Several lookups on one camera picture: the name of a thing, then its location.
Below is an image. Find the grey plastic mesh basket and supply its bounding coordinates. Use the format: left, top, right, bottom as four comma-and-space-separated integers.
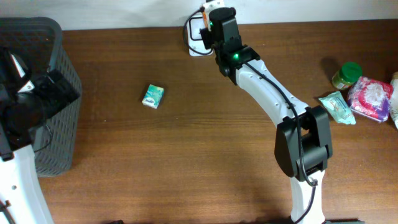
1, 17, 82, 177

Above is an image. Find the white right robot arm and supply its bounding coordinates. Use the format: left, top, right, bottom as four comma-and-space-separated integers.
200, 4, 333, 223

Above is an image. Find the red purple snack packet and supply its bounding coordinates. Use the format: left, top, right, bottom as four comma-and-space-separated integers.
348, 77, 393, 123

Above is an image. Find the teal tissue pack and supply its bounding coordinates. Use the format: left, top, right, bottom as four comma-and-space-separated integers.
142, 84, 165, 109

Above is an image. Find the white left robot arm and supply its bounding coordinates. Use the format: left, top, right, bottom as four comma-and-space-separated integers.
1, 48, 80, 223

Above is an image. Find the orange tissue pack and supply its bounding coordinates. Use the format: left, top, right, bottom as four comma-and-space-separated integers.
202, 11, 210, 30

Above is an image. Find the teal wipes packet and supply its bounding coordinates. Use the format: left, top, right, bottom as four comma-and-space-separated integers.
319, 91, 356, 125

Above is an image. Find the white bamboo print tube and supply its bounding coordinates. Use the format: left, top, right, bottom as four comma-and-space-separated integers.
390, 72, 398, 128

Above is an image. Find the white barcode scanner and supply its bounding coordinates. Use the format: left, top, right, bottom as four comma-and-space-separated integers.
187, 14, 213, 57

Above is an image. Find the green lid jar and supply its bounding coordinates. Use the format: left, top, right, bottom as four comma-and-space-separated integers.
331, 62, 363, 90

